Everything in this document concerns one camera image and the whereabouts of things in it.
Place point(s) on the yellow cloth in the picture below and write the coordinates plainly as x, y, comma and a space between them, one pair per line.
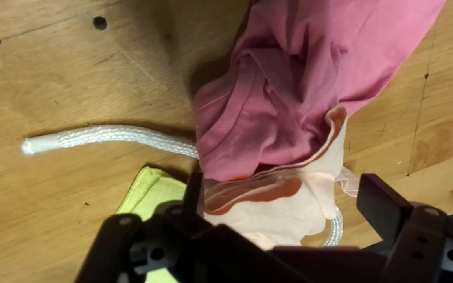
149, 187

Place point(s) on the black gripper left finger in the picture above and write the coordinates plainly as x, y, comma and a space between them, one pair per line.
193, 193

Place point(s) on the pale peach cloth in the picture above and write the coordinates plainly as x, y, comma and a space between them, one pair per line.
284, 204

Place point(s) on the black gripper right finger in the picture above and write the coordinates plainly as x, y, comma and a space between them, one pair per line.
382, 207

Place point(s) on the pink cloth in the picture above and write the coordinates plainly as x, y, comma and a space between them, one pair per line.
294, 61

